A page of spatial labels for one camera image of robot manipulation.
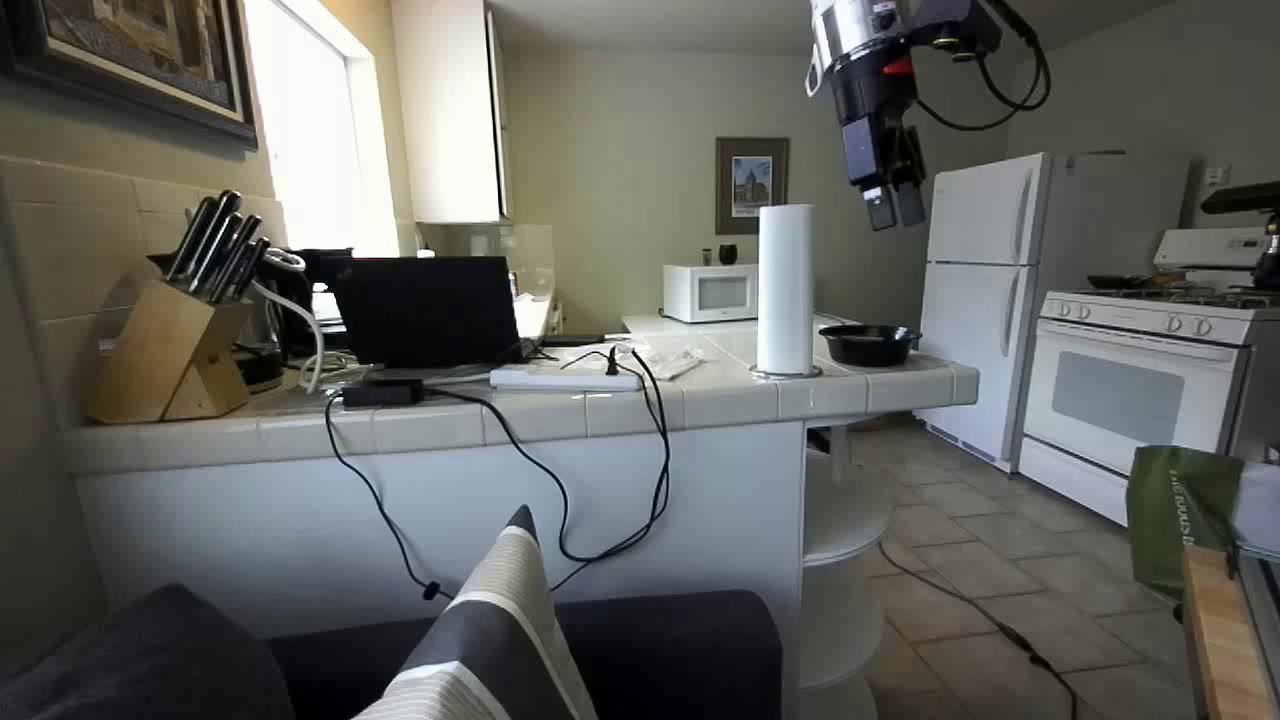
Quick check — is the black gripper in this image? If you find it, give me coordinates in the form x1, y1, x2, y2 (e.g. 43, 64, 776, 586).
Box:
827, 51, 931, 236

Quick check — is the white paper towel roll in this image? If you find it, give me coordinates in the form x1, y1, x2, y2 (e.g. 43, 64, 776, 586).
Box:
751, 200, 821, 380

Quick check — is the white refrigerator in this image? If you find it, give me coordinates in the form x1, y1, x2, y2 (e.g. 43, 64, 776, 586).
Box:
918, 146, 1194, 474

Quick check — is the black bowl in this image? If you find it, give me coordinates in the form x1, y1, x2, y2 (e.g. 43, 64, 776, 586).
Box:
816, 320, 925, 371

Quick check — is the white microwave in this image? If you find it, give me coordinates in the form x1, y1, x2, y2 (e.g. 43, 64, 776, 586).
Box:
661, 258, 764, 329

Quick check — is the clear plastic cutlery packet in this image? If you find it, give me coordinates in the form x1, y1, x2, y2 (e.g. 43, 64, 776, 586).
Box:
626, 338, 714, 386

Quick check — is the white oven stove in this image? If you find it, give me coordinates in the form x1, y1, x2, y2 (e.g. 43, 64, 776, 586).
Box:
1017, 155, 1280, 529

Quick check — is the white tiled kitchen counter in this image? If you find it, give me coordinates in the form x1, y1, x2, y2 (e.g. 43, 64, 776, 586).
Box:
57, 310, 985, 720

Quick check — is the green cloth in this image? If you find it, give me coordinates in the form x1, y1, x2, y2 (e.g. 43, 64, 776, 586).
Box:
1123, 445, 1247, 607

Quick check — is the black laptop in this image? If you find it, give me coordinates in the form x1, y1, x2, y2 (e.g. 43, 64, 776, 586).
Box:
327, 250, 539, 375

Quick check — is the dark grey sofa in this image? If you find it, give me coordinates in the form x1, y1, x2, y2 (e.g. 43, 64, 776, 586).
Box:
0, 580, 790, 720

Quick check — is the black power brick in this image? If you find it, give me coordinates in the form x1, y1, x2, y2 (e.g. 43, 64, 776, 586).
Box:
340, 375, 430, 410

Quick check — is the wooden board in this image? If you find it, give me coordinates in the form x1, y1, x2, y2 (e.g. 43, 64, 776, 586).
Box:
1176, 535, 1280, 720

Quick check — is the bright window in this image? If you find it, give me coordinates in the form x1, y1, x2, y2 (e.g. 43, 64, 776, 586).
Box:
239, 0, 405, 258

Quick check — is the wooden knife block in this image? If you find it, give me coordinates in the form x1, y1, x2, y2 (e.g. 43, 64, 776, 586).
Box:
84, 254, 256, 426

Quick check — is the large dark framed picture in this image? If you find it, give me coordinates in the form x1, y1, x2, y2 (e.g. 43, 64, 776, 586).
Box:
0, 0, 261, 146

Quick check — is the small framed wall picture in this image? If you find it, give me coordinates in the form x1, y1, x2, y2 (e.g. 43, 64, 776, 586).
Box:
714, 131, 796, 239

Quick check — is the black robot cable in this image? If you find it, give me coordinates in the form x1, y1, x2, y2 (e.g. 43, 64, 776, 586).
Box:
908, 0, 1062, 134

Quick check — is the long black laptop cable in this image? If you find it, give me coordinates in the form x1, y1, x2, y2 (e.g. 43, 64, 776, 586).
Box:
420, 338, 681, 572

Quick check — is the black floor cable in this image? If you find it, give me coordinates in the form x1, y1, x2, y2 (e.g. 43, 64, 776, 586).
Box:
871, 535, 1083, 720

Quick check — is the white wall cabinet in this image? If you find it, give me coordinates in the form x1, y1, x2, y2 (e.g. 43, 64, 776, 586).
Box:
388, 0, 514, 226

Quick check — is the white cable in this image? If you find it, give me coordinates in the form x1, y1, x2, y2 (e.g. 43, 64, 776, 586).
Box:
251, 277, 331, 399

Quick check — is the black power brick cable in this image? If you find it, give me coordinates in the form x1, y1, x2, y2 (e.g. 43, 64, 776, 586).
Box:
316, 394, 452, 604

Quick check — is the black handled knife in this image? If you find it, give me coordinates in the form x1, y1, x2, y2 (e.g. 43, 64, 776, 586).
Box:
166, 187, 231, 285
195, 210, 265, 300
216, 232, 276, 308
182, 192, 248, 293

